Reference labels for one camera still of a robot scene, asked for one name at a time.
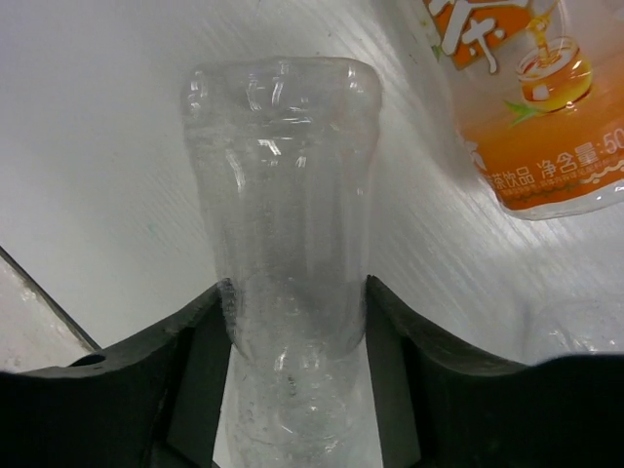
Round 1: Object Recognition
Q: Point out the clear bottle white cap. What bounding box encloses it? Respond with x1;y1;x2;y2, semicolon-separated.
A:
180;58;381;467

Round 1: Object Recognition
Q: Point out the clear bottle printed label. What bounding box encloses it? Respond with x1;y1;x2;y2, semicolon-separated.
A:
523;295;623;364

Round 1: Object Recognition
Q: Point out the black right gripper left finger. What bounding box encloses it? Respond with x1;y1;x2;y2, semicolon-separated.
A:
1;287;230;467

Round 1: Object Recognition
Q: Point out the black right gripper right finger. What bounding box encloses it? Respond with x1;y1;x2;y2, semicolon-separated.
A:
366;276;623;467

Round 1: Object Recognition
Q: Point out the orange label tea bottle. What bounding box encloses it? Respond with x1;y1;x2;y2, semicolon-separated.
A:
412;0;623;220

